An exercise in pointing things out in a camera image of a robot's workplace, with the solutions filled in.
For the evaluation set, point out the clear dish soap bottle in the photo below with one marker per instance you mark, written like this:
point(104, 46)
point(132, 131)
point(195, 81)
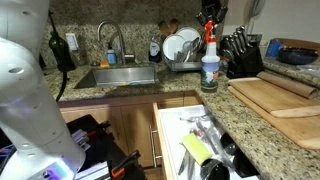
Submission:
point(154, 50)

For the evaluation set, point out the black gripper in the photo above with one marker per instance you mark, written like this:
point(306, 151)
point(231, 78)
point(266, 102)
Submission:
point(211, 6)

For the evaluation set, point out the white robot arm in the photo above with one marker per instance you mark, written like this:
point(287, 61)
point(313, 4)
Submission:
point(30, 100)

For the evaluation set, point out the dark green glass bottle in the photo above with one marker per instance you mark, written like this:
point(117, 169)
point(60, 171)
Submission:
point(63, 56)

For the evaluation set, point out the small black measuring cup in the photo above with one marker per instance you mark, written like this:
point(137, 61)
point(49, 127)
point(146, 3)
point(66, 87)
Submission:
point(227, 140)

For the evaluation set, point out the white wall outlet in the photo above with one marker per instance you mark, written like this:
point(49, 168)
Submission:
point(71, 41)

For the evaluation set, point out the grey dish rack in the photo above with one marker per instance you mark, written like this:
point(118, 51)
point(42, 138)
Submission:
point(183, 66)

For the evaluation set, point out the white plate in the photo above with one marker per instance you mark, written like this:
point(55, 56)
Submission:
point(190, 33)
point(173, 46)

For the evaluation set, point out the clear bagged cutlery pile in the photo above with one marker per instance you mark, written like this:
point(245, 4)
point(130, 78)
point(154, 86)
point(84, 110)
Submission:
point(206, 130)

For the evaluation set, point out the wooden spoon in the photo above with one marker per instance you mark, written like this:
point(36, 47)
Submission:
point(174, 25)
point(163, 28)

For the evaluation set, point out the blue soap pump dispenser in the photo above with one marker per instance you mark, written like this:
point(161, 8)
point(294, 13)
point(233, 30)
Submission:
point(111, 56)

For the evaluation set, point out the wooden drawer white interior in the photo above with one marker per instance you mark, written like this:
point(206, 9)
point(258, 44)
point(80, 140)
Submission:
point(173, 126)

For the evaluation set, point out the thick wooden cutting board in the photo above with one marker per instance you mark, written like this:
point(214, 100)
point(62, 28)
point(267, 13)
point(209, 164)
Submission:
point(293, 130)

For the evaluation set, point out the thin wooden cutting board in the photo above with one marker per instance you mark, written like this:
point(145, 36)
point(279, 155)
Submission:
point(266, 96)

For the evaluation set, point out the stainless steel sink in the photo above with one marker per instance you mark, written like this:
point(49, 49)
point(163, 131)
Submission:
point(123, 76)

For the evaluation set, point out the white spray bottle red trigger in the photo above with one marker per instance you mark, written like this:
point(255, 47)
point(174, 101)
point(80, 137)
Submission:
point(210, 66)

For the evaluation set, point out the medium black measuring cup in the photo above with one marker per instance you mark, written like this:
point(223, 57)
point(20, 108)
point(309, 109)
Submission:
point(245, 163)

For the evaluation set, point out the black knife block with knives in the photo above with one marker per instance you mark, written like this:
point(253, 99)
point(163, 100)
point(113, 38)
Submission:
point(245, 60)

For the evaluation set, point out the orange black latch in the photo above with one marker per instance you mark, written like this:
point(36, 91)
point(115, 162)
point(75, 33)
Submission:
point(123, 165)
point(98, 128)

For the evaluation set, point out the dark blue bowl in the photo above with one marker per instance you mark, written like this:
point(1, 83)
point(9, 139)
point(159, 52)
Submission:
point(296, 56)

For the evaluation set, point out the steel kitchen faucet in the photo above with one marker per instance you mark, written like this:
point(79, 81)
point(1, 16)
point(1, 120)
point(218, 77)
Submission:
point(120, 36)

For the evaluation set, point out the yellow-green sponge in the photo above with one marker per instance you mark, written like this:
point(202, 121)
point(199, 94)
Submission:
point(196, 148)

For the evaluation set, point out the orange sponge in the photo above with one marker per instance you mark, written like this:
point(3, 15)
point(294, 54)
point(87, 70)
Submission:
point(104, 64)

